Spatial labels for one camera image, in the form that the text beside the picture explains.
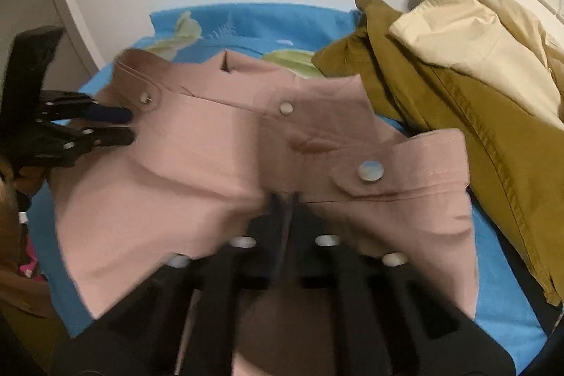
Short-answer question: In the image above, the olive green jacket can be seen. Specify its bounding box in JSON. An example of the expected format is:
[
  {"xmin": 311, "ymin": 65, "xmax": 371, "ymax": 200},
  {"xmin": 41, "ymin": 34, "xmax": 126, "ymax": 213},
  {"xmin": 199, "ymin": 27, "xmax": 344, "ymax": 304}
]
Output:
[{"xmin": 311, "ymin": 0, "xmax": 564, "ymax": 308}]

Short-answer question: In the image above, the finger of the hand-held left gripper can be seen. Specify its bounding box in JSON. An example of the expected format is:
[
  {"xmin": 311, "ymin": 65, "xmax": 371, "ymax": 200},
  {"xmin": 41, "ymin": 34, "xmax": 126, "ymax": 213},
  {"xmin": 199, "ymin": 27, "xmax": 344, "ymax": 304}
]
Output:
[
  {"xmin": 41, "ymin": 91, "xmax": 135, "ymax": 125},
  {"xmin": 35, "ymin": 124, "xmax": 135, "ymax": 165}
]

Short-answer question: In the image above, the blue floral bedsheet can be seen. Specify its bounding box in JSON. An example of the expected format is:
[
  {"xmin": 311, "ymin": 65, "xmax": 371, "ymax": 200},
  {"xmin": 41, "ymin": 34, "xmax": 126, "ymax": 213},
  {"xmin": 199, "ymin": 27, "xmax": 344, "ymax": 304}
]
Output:
[{"xmin": 26, "ymin": 4, "xmax": 551, "ymax": 372}]

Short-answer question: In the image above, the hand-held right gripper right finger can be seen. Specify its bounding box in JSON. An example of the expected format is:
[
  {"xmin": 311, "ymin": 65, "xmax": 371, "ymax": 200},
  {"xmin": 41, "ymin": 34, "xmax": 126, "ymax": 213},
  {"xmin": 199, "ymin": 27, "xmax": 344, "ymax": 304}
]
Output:
[{"xmin": 287, "ymin": 191, "xmax": 516, "ymax": 376}]

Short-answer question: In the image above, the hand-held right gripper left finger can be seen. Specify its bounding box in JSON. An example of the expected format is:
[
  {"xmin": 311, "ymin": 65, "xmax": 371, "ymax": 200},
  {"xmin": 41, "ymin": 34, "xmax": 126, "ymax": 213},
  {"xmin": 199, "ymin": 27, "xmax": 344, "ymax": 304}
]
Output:
[{"xmin": 57, "ymin": 191, "xmax": 287, "ymax": 376}]

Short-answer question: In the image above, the person's left hand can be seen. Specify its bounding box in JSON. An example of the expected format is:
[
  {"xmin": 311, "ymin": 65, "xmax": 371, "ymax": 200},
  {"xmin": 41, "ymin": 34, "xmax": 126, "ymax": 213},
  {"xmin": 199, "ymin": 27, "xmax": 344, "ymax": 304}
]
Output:
[{"xmin": 0, "ymin": 164, "xmax": 50, "ymax": 196}]

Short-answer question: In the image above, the person's olive clothing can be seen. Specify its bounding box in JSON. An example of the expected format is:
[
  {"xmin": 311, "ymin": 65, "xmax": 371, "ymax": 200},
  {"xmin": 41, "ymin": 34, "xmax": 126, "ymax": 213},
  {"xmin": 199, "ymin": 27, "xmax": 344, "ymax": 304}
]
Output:
[{"xmin": 0, "ymin": 266, "xmax": 89, "ymax": 376}]

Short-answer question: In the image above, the cream jacket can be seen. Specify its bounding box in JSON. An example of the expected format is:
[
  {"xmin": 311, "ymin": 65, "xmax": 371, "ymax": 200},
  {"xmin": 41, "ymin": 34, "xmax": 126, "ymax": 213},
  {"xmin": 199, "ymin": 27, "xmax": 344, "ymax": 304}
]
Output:
[{"xmin": 388, "ymin": 0, "xmax": 564, "ymax": 130}]

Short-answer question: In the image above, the pink jacket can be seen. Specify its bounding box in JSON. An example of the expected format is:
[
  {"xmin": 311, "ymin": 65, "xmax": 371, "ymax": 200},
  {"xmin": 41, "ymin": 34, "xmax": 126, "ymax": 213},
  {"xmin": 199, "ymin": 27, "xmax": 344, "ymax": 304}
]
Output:
[{"xmin": 46, "ymin": 48, "xmax": 481, "ymax": 376}]

